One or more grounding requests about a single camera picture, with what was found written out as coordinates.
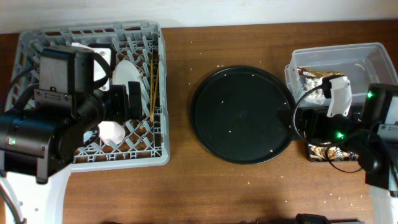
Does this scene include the blue cup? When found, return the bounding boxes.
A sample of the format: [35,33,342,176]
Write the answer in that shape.
[83,130,100,147]

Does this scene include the grey dishwasher rack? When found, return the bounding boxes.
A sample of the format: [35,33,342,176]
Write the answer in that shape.
[12,22,170,172]

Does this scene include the food scraps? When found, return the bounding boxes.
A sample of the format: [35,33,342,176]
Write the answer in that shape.
[309,142,360,162]

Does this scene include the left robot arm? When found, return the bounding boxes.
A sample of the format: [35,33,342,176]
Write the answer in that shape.
[1,45,145,223]

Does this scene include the round black tray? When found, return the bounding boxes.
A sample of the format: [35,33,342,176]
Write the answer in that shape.
[190,66,295,165]

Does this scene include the wooden chopstick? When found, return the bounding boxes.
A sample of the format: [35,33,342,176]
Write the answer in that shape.
[152,68,160,119]
[150,59,154,122]

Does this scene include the pink cup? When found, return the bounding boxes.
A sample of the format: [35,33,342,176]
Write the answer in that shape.
[98,121,126,146]

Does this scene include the clear plastic bin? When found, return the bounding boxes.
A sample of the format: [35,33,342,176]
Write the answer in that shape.
[285,43,397,105]

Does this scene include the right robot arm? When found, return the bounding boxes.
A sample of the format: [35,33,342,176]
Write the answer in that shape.
[278,84,397,223]

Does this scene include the grey round plate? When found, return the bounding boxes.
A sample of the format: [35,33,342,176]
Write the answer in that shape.
[112,60,146,109]

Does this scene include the white tissue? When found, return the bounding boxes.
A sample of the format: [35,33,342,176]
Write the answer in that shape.
[303,78,323,98]

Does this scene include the brown snack wrapper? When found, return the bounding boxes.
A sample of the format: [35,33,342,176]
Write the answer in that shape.
[297,67,344,78]

